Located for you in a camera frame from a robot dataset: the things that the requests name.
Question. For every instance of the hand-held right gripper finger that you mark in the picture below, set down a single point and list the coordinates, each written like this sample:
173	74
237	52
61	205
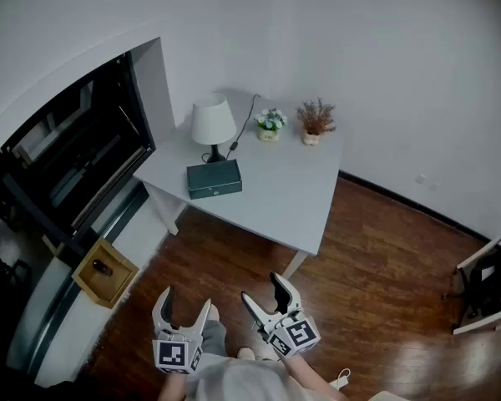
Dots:
259	313
292	297

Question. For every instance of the person's left forearm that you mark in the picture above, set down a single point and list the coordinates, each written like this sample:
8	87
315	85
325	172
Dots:
171	387

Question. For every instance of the white table leg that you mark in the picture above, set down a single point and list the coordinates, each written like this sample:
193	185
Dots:
165	211
294	264

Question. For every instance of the person's grey trousers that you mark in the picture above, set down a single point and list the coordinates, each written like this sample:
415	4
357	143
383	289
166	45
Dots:
215	336

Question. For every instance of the white table lamp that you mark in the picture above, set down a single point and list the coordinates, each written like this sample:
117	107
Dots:
213	119

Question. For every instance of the yellow wooden box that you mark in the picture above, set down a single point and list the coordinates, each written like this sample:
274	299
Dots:
89	284

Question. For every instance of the black window frame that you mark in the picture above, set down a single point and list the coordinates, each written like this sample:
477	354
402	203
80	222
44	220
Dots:
67	157

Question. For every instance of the potted brown dried plant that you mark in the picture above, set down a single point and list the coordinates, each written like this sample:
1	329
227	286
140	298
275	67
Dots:
315	117

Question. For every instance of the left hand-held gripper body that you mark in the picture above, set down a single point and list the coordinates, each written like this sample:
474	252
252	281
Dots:
175	353

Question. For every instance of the potted white flowers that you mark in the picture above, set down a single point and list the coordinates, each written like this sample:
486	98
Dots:
269	120

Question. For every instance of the white power adapter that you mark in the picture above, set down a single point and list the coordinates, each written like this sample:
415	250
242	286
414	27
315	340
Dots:
340	379

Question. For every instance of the dark green storage box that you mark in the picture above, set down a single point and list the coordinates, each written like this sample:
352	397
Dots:
213	178

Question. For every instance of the person's white shirt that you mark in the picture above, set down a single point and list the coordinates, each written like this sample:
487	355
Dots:
242	380

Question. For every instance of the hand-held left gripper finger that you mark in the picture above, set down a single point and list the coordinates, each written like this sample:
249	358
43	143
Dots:
202	320
160	311

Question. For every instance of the dark brown object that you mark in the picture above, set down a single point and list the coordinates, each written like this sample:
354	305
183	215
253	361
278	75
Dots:
102	267

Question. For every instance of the person's white shoe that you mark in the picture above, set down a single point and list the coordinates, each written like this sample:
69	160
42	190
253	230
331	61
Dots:
246	353
214	312

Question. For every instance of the white wall socket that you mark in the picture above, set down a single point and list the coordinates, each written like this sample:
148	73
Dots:
421	179
433	186

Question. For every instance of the person's right forearm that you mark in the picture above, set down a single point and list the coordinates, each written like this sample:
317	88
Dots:
309	376

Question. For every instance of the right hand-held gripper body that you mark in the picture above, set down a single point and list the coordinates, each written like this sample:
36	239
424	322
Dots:
294	334

